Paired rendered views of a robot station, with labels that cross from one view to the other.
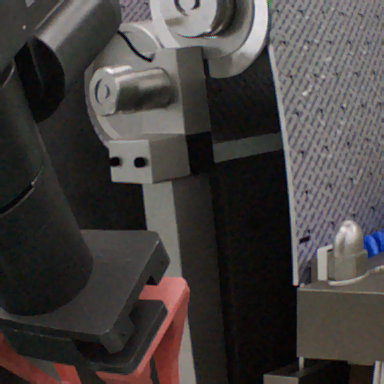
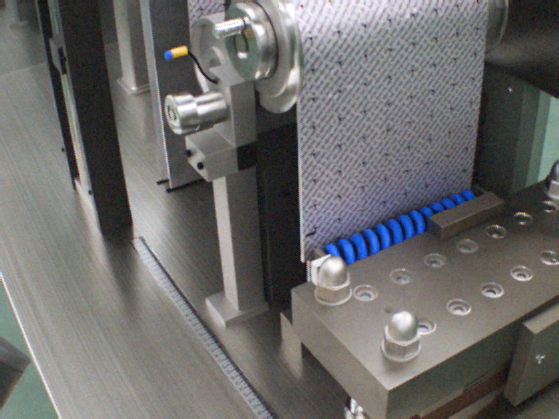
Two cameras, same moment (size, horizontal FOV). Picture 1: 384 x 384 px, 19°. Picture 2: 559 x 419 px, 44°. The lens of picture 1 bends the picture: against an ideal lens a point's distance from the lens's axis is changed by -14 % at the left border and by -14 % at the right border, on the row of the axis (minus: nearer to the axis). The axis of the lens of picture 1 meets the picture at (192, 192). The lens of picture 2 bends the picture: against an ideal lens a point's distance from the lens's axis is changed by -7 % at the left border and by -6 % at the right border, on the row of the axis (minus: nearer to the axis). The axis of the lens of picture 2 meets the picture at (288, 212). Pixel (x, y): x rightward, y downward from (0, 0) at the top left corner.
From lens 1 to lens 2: 0.44 m
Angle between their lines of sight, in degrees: 28
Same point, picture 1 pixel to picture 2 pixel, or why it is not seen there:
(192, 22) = (243, 66)
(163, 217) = (221, 190)
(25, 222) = not seen: outside the picture
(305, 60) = (332, 108)
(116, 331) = not seen: outside the picture
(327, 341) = (311, 341)
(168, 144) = (221, 156)
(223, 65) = (267, 101)
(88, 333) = not seen: outside the picture
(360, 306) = (331, 340)
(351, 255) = (332, 287)
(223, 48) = (267, 90)
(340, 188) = (349, 195)
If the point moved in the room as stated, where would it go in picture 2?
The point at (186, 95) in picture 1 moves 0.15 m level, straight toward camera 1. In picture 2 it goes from (238, 120) to (199, 206)
